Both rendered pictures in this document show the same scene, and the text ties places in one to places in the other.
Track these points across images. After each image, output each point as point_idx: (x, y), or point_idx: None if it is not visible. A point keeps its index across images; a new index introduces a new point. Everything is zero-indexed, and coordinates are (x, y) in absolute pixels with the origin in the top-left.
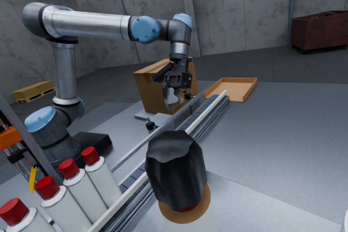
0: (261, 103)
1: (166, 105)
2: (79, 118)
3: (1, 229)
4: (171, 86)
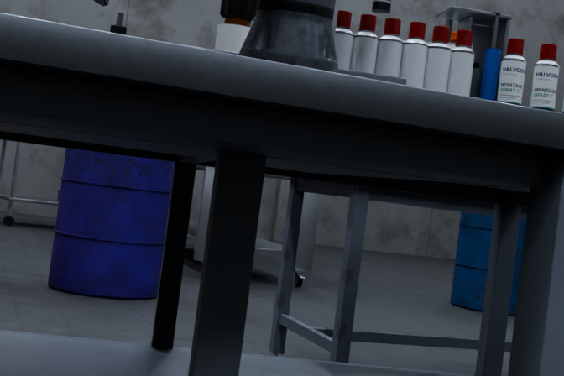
0: None
1: None
2: (86, 28)
3: (357, 33)
4: None
